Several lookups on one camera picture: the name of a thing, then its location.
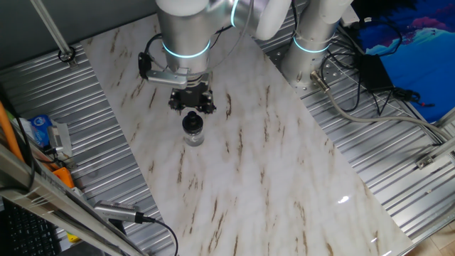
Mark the black dropper lid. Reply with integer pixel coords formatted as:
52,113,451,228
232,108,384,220
181,110,205,136

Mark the small silver metal bracket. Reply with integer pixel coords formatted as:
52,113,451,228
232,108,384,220
47,122,74,158

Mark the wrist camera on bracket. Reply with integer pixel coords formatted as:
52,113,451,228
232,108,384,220
137,51,189,90

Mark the white marble pattern mat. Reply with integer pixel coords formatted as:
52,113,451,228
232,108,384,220
80,0,415,256

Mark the black power adapter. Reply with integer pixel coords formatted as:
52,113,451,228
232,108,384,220
358,53,395,94

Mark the aluminium frame beam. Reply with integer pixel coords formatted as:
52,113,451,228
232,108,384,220
0,142,147,256

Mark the black keyboard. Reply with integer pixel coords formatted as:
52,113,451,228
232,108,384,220
0,198,64,256

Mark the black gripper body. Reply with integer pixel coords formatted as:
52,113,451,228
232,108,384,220
171,73,213,108

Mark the silver ribbed camera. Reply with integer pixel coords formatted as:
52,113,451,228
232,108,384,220
93,200,144,224

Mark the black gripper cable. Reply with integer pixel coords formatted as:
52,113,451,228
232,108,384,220
212,23,234,36

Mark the orange tube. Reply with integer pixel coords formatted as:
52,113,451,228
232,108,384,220
0,100,26,165

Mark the thick grey cable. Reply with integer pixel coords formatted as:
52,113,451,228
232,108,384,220
309,70,451,142

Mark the blue printed cloth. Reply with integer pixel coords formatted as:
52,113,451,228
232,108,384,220
355,0,455,124

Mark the white power strip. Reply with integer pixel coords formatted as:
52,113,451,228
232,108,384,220
338,4,360,28

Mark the orange button box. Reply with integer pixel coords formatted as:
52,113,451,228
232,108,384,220
52,166,76,190

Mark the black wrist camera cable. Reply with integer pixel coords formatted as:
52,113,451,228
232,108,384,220
143,33,164,57

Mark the small clear glass jar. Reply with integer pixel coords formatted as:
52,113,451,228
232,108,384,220
183,128,206,147

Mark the black ring clamp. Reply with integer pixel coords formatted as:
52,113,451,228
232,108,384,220
57,46,77,65

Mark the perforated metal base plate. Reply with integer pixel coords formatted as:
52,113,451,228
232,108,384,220
266,45,346,100

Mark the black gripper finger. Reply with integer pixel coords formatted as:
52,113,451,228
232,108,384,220
167,90,186,112
199,91,218,115

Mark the thin black cable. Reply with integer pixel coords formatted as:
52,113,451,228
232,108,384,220
0,84,37,190

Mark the aluminium corner bracket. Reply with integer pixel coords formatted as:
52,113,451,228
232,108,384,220
414,136,455,171

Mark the blue tissue pack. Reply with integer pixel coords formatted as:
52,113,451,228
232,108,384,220
27,114,55,149

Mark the aluminium pole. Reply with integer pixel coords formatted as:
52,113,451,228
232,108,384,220
29,0,78,69

